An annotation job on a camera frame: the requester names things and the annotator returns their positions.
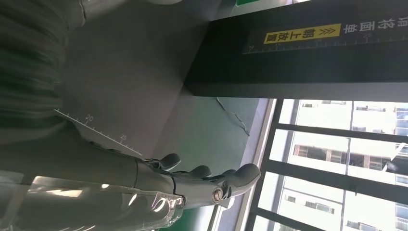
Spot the black inbound scanner machine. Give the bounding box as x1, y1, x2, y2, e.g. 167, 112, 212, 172
54, 0, 408, 160

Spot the white window sill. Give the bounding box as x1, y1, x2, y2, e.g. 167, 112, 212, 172
207, 99, 278, 231

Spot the black window railing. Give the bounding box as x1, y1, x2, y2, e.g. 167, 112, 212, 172
245, 99, 408, 231

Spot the ruler label with yellow sticker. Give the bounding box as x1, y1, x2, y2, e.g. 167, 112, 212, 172
242, 17, 408, 55

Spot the building outside window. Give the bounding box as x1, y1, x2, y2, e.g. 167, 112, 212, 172
252, 99, 408, 231

